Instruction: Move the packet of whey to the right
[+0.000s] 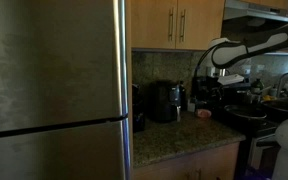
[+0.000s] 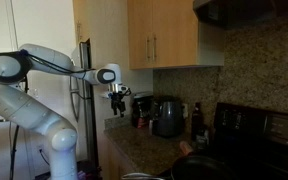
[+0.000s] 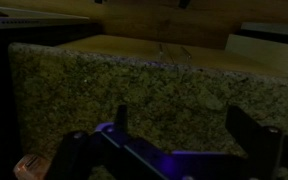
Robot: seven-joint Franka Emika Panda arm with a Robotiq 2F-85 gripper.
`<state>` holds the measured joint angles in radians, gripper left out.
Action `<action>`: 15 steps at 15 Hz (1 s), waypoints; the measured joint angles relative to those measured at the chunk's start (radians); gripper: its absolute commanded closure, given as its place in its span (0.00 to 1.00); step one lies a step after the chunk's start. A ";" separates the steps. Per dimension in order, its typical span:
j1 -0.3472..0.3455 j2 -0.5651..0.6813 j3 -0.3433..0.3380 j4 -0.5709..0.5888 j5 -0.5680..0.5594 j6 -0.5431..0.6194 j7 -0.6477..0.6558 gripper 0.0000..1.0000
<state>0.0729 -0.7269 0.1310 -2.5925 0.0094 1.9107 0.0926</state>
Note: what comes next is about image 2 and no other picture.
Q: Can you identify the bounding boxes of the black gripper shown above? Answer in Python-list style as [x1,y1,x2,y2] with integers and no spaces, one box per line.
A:
[109,84,131,117]

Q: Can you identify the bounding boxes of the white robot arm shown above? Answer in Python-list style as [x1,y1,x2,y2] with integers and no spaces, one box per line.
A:
[0,44,130,180]

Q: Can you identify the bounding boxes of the stainless steel refrigerator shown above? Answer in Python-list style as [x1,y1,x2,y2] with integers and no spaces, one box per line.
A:
[68,38,100,169]

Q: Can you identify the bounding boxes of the black air fryer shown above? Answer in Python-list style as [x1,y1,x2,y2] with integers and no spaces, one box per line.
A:
[152,96,184,138]

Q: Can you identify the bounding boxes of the silver pot rim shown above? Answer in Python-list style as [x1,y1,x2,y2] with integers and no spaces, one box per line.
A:
[121,173,161,180]

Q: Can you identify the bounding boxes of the dark glass bottle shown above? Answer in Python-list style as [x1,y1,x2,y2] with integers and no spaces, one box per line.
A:
[191,102,204,141]

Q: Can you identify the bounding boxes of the wooden upper cabinet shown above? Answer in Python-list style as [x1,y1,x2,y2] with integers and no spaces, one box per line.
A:
[127,0,226,71]

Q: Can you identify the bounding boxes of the small dark spice jar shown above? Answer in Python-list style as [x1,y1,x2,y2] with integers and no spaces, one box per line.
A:
[196,129,209,150]

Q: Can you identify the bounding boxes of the black frying pan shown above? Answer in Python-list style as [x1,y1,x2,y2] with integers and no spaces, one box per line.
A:
[159,141,239,180]

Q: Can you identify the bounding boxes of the black range hood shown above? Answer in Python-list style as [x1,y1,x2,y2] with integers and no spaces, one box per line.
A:
[193,0,288,29]

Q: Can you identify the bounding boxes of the black stove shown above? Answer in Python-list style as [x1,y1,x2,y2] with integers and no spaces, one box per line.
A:
[202,103,288,180]

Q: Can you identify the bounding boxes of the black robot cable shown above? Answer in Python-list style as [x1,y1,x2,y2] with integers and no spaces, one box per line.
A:
[9,123,20,180]

